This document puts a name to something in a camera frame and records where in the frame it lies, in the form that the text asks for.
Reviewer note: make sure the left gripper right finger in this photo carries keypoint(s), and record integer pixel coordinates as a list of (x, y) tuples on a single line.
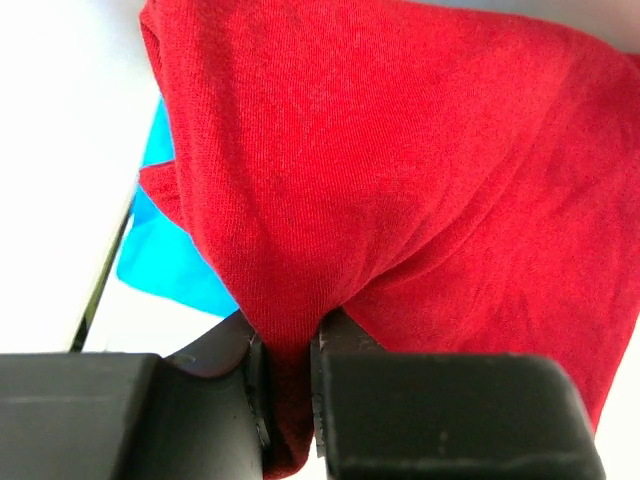
[(383, 415)]

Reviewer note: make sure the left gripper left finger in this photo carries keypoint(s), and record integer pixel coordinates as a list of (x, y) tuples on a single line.
[(132, 415)]

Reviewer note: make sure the blue t shirt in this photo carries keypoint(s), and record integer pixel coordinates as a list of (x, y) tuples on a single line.
[(159, 258)]

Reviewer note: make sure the dark red t shirt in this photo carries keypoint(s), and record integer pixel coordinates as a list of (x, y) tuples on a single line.
[(456, 180)]

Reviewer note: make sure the aluminium frame rail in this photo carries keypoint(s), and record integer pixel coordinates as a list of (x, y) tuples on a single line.
[(106, 266)]

